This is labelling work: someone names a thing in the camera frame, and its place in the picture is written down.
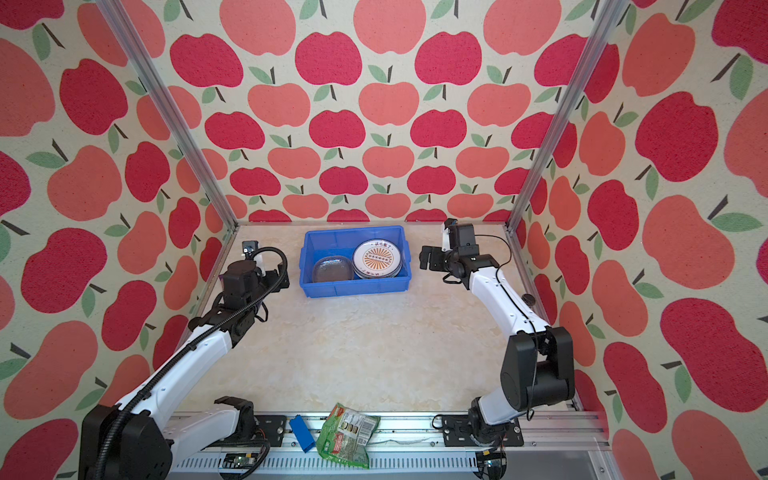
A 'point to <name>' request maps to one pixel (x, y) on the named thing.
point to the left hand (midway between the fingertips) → (273, 263)
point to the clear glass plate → (331, 268)
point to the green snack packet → (345, 435)
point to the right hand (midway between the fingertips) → (441, 254)
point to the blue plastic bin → (325, 243)
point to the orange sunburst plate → (376, 259)
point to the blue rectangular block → (302, 433)
